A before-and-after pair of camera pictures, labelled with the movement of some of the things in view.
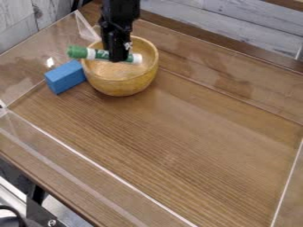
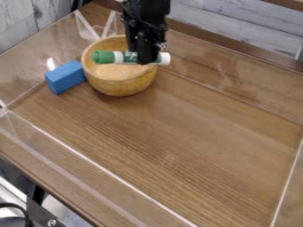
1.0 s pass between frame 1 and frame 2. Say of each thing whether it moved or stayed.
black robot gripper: moved
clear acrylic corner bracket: stayed
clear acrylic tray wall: stayed
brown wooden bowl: stayed
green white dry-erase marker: moved
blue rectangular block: stayed
